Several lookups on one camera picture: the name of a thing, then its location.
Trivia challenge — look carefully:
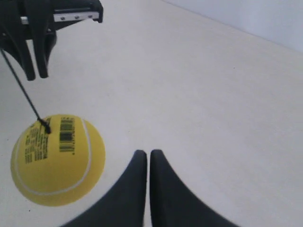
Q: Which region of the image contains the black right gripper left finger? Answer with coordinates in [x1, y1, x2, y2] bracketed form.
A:
[64, 150, 147, 227]

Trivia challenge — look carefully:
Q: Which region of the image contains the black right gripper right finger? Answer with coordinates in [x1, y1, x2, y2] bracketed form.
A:
[150, 149, 236, 227]

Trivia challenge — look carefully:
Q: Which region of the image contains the yellow tennis ball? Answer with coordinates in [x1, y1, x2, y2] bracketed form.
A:
[10, 114, 106, 206]

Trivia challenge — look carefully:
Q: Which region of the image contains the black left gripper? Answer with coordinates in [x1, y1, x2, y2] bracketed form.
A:
[0, 0, 103, 81]

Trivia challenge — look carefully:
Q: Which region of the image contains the black hanging string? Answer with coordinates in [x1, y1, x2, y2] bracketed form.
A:
[0, 48, 52, 133]

